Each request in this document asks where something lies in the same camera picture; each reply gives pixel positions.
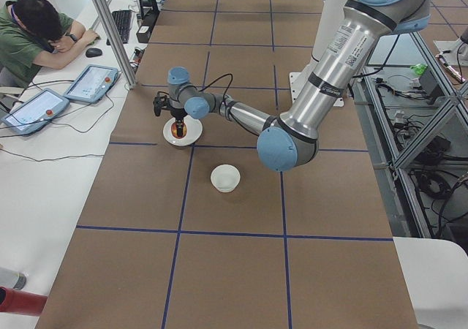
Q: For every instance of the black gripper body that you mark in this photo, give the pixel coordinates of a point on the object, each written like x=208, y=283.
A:
x=178, y=114

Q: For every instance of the red yellow apple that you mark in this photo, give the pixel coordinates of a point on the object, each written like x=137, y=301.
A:
x=172, y=132

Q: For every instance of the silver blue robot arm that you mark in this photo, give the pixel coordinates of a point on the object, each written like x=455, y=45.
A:
x=291, y=139

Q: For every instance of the white plate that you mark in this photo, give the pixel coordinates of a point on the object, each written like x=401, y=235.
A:
x=194, y=131

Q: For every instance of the white bowl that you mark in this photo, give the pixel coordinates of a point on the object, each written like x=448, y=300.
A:
x=225, y=178

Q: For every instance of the black desktop box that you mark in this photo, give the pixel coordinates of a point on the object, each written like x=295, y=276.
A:
x=145, y=30

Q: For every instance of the far blue teach pendant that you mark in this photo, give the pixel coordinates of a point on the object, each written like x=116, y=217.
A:
x=92, y=84

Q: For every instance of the blue teach pendant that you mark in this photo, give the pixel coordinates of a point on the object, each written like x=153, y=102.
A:
x=92, y=84
x=35, y=113

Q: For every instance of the black computer mouse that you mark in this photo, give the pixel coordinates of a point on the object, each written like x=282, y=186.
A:
x=93, y=52

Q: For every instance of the black keyboard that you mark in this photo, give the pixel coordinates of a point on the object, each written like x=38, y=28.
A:
x=123, y=22

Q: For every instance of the near blue teach pendant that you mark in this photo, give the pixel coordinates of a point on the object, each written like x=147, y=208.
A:
x=35, y=113

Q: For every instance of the person in green shirt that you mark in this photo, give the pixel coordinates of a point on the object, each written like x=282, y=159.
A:
x=35, y=35

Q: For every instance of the red bottle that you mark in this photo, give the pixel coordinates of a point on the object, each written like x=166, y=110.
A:
x=21, y=302

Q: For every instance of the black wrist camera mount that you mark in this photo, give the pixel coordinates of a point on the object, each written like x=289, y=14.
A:
x=160, y=102

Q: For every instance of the aluminium frame post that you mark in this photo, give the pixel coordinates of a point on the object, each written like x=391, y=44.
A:
x=116, y=44

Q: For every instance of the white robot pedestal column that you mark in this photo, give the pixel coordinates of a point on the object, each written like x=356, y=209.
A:
x=331, y=18

